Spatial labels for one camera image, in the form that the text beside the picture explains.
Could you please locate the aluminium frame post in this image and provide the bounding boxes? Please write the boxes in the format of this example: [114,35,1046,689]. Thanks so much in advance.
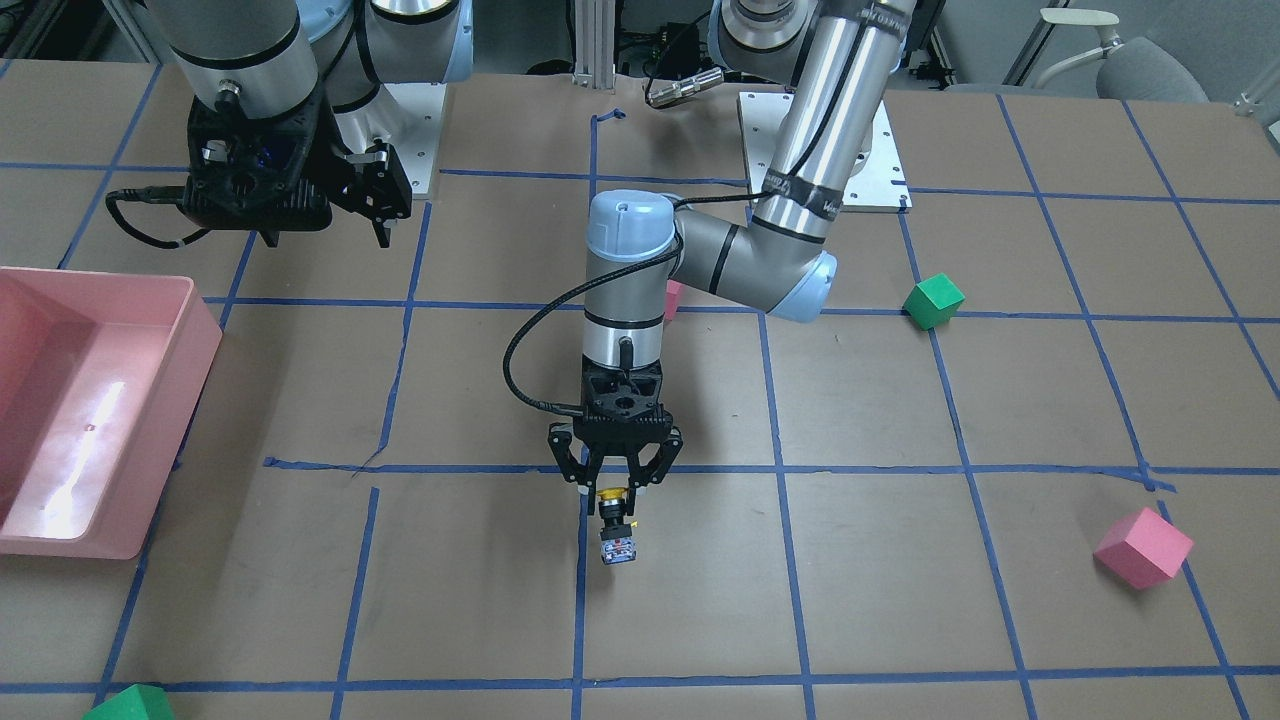
[572,0,618,94]

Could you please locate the green cube beside bin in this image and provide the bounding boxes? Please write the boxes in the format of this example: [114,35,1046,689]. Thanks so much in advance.
[82,684,177,720]

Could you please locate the green cube near far base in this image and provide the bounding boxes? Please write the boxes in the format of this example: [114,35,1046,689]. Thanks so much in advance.
[902,273,966,331]

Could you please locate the metal base plate near bin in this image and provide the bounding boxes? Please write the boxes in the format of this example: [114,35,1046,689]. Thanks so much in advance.
[335,83,449,200]

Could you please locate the pink plastic bin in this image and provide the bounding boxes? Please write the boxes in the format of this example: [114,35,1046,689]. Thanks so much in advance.
[1,266,221,559]

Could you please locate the grey office chair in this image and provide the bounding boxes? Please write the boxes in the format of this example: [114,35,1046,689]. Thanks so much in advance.
[946,6,1210,102]

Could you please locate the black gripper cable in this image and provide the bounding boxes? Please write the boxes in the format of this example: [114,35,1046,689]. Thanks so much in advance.
[503,190,771,416]

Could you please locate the pink cube near robot bases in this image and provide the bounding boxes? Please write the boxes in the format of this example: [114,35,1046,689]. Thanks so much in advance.
[664,281,685,323]

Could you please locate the black gripper near bin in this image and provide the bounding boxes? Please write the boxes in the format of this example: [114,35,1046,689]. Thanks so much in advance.
[182,86,412,249]

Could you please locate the silver robot arm near bin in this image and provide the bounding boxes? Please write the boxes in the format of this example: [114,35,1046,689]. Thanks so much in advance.
[104,1,474,249]

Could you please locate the pink cube far end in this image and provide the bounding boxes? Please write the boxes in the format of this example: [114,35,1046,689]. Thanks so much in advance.
[1093,509,1196,591]

